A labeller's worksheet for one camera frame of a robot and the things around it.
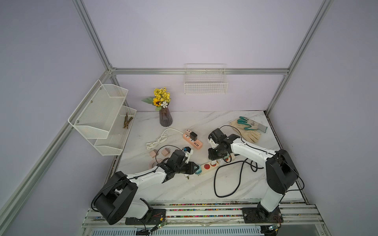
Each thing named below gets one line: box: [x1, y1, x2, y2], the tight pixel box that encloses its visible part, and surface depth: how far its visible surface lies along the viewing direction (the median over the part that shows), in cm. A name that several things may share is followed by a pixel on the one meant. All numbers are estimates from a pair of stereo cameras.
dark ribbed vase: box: [158, 106, 173, 128], surface depth 110 cm
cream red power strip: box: [200, 152, 236, 175], surface depth 90 cm
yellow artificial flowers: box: [141, 87, 172, 112], surface depth 95 cm
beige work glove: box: [228, 118, 262, 144], surface depth 110 cm
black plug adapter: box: [189, 131, 198, 142], surface depth 101 cm
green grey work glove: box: [237, 116, 268, 134], surface depth 113 cm
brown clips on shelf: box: [122, 112, 134, 129], surface depth 98 cm
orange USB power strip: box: [182, 133, 204, 150], surface depth 103 cm
